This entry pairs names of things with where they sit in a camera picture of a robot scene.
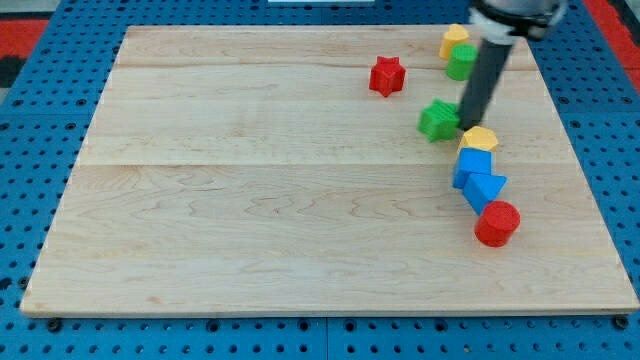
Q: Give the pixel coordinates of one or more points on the green cylinder block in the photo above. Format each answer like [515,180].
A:
[461,62]

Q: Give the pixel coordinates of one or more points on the robot arm end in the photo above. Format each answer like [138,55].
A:
[502,22]

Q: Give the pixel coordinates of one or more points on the red star block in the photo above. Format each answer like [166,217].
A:
[387,76]

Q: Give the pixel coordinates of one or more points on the green star block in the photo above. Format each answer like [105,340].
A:
[439,121]

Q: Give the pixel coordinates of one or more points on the blue cube block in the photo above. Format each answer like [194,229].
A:
[470,161]

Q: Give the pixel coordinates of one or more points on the blue triangle block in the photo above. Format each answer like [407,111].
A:
[481,189]

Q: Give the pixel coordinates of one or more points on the yellow hexagon block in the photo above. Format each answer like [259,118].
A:
[479,137]

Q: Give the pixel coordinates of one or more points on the red cylinder block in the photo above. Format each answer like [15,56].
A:
[497,223]

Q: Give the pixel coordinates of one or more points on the grey pusher rod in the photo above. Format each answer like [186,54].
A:
[481,84]

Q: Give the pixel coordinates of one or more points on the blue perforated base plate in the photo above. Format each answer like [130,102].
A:
[48,109]

